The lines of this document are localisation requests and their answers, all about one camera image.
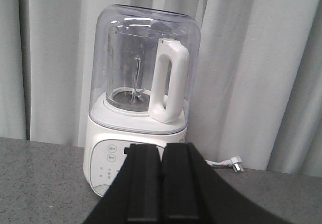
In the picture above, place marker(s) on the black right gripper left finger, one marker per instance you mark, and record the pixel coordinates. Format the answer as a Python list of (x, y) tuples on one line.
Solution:
[(134, 196)]

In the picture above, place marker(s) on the white blender with clear jar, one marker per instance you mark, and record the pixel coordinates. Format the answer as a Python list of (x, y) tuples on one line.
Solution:
[(142, 79)]

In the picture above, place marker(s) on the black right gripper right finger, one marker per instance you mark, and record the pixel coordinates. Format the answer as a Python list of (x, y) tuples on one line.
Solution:
[(192, 192)]

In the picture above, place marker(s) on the grey pleated curtain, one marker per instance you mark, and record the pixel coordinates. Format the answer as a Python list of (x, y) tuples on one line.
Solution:
[(257, 90)]

